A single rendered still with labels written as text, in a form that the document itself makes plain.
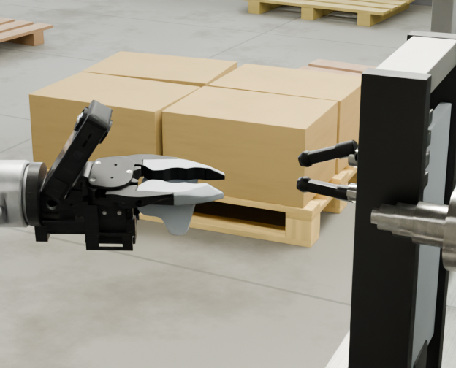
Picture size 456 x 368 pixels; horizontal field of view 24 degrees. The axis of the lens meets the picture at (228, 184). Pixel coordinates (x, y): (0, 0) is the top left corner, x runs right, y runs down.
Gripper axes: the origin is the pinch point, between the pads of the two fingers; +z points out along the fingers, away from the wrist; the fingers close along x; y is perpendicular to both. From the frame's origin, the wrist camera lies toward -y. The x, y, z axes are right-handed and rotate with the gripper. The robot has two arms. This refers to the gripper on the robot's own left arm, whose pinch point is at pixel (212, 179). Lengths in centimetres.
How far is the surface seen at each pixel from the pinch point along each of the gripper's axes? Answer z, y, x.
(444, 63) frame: 20.0, -22.5, 21.7
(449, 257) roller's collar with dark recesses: 18.7, -14.0, 37.4
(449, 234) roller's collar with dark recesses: 18.6, -15.7, 37.2
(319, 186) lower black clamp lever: 10.0, -13.9, 26.8
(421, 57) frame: 17.8, -23.5, 22.8
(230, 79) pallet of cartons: -6, 122, -316
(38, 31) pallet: -141, 193, -564
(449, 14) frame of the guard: 31.0, -6.0, -36.8
